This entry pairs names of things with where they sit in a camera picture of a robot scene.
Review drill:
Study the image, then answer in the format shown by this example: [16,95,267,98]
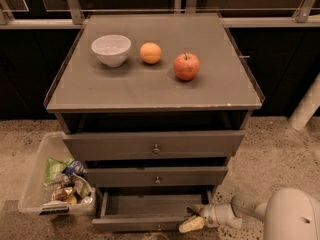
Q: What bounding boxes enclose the white ceramic bowl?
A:
[91,35,131,67]

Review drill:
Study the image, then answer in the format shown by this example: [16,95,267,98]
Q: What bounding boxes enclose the red apple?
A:
[174,53,200,81]

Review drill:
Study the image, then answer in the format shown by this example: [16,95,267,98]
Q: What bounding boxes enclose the white cylindrical post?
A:
[288,82,320,130]

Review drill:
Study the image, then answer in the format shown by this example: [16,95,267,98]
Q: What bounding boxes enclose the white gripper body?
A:
[200,204,242,229]

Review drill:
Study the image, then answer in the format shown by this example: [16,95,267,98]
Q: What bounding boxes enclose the orange fruit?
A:
[140,42,162,64]

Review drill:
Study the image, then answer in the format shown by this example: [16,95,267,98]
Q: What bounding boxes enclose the grey middle drawer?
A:
[84,166,228,187]

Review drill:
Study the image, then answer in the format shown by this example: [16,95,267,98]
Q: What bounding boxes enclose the gold foil packet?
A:
[51,187,77,205]

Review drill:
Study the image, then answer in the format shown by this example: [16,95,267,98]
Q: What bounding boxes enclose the green snack bag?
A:
[45,157,74,184]

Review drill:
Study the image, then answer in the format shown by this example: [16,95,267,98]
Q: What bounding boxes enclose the grey top drawer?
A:
[63,130,245,161]

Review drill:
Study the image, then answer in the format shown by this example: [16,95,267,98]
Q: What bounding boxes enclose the grey bottom drawer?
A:
[93,186,213,232]

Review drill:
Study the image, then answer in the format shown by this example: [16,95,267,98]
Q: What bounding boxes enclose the clear plastic bin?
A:
[18,132,96,215]

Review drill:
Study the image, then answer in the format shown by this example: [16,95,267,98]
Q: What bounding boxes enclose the blue snack packet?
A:
[64,160,84,175]

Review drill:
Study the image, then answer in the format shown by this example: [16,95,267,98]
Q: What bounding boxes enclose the grey drawer cabinet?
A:
[43,11,266,209]

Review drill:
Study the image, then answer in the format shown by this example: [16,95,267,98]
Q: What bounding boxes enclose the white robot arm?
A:
[179,188,320,240]

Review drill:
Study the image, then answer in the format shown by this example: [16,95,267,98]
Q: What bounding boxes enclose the grey drawer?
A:
[84,166,228,187]
[93,186,213,232]
[63,130,245,161]

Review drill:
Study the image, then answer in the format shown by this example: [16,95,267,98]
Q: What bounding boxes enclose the metal window railing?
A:
[0,0,320,29]

